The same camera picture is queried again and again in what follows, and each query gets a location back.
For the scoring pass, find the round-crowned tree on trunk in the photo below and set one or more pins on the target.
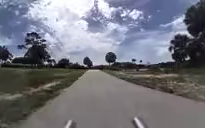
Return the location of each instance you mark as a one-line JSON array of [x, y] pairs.
[[110, 57]]

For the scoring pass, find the small round tree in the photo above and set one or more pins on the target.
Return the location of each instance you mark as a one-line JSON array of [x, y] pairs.
[[87, 61]]

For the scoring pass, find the grey paved path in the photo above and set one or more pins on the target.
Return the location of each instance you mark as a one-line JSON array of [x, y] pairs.
[[100, 96]]

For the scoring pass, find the small low tree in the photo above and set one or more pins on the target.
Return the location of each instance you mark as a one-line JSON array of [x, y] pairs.
[[63, 62]]

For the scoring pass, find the distant tree line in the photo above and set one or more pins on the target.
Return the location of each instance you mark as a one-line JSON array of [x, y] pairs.
[[146, 64]]

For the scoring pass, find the large dark tree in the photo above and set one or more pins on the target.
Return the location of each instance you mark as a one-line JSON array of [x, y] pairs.
[[36, 53]]

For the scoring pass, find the robot's own part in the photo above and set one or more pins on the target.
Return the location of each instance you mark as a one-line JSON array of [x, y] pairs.
[[68, 124], [138, 122]]

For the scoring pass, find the grass verge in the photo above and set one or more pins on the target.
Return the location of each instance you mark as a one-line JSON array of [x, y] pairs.
[[176, 81]]

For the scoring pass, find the patchy grass with sandy soil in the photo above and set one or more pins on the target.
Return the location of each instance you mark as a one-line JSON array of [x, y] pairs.
[[20, 81]]

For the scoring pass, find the group of big trees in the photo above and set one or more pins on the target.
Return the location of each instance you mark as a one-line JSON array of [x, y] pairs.
[[196, 36]]

